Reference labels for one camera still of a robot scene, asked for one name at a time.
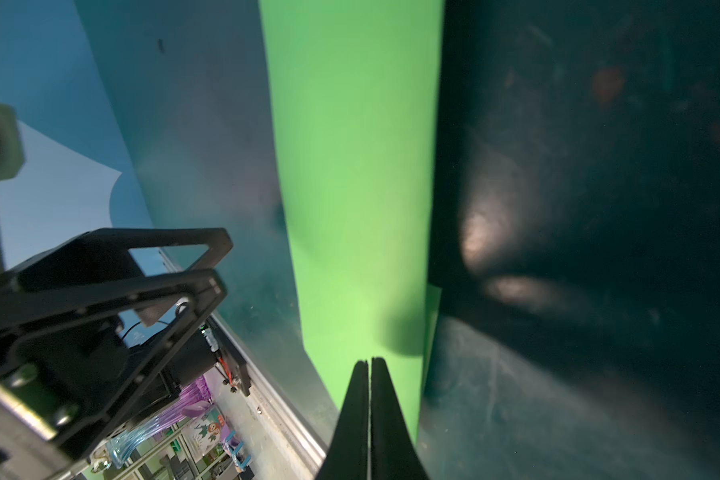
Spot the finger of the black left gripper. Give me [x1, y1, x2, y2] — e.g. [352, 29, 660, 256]
[0, 270, 226, 460]
[11, 228, 233, 292]

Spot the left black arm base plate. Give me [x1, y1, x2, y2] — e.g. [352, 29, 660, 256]
[205, 316, 252, 397]

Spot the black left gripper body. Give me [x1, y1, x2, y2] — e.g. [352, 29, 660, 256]
[0, 335, 181, 480]

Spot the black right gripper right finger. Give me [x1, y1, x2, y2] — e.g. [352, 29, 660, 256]
[370, 357, 428, 480]

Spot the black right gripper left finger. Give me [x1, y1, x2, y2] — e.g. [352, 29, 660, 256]
[316, 361, 370, 480]

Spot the green square paper sheet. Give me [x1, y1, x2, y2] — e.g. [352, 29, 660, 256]
[260, 1, 444, 437]

